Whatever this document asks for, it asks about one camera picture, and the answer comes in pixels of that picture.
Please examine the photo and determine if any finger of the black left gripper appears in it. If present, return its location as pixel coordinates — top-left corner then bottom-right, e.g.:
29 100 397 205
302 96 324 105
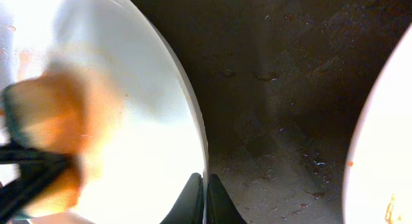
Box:
1 143 76 223

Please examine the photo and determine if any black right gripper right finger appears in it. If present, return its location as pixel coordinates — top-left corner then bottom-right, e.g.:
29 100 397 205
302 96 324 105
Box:
207 174 247 224

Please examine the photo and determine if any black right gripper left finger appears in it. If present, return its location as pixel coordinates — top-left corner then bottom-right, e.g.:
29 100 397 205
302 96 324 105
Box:
161 173 204 224

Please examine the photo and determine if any orange green sponge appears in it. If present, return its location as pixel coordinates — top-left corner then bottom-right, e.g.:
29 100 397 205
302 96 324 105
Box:
1 70 124 218

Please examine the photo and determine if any white plate with sauce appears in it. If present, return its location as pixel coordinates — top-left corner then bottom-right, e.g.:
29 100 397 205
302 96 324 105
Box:
1 0 207 223

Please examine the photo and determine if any brown serving tray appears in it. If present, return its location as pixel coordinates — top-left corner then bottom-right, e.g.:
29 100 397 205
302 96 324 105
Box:
131 0 411 223

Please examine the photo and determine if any cream plate with sauce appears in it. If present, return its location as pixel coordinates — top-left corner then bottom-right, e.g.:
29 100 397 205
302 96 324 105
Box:
342 28 411 224

